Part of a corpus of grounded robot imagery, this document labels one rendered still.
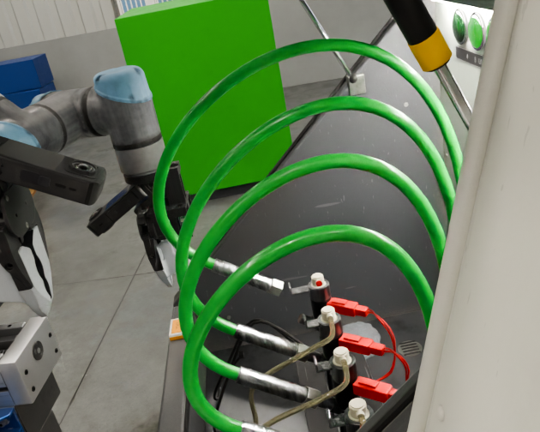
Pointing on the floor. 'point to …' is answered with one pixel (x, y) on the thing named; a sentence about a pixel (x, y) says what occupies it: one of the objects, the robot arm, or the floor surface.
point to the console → (501, 243)
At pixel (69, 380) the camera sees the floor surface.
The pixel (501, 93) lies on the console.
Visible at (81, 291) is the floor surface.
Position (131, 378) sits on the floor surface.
